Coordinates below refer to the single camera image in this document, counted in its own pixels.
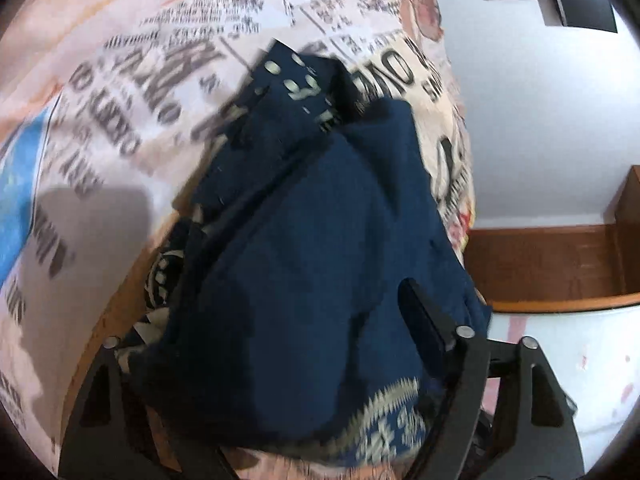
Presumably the wooden door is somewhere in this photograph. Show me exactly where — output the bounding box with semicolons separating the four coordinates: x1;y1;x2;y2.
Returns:
462;165;640;313

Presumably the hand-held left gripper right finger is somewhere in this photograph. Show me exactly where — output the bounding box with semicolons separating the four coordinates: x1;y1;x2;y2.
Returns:
397;277;586;480

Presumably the blue patterned zip jacket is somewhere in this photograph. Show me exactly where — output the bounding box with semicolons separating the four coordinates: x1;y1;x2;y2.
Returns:
127;37;493;471

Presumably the printed blanket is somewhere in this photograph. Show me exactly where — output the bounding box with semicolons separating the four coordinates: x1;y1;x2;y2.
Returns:
0;0;476;480

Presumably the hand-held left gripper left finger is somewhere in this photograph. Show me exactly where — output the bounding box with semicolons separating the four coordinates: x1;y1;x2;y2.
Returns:
57;335;236;480

